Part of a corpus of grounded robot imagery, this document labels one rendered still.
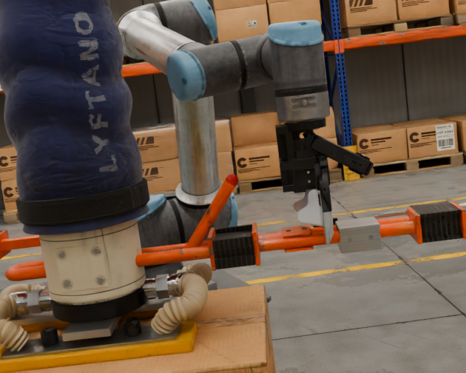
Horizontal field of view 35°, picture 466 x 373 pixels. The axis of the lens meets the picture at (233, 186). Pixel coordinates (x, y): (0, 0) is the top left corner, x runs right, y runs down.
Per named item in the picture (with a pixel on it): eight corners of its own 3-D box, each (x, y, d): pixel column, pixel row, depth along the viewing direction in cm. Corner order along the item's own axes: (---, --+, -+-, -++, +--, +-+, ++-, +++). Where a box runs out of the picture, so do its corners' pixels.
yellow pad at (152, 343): (-16, 377, 118) (-22, 347, 117) (5, 352, 128) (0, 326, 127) (192, 353, 116) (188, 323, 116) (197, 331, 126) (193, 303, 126)
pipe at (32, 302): (-16, 351, 120) (-22, 317, 119) (31, 302, 144) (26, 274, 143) (190, 327, 118) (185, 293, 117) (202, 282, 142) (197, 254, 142)
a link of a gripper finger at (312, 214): (299, 247, 124) (293, 195, 127) (335, 243, 124) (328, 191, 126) (299, 243, 121) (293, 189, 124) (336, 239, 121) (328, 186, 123)
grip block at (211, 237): (211, 272, 124) (206, 239, 123) (214, 257, 134) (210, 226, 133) (260, 266, 124) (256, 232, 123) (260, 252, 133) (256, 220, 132)
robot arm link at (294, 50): (306, 20, 130) (331, 13, 120) (313, 91, 132) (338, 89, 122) (257, 25, 127) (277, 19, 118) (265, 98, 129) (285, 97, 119)
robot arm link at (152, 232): (123, 260, 222) (110, 203, 219) (177, 245, 226) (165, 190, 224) (132, 269, 207) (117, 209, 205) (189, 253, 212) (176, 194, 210)
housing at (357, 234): (341, 254, 124) (338, 229, 124) (336, 244, 131) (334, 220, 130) (382, 249, 124) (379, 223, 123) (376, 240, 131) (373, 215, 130)
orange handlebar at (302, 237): (-57, 295, 128) (-62, 275, 128) (2, 252, 158) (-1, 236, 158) (477, 232, 123) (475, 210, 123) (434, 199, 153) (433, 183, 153)
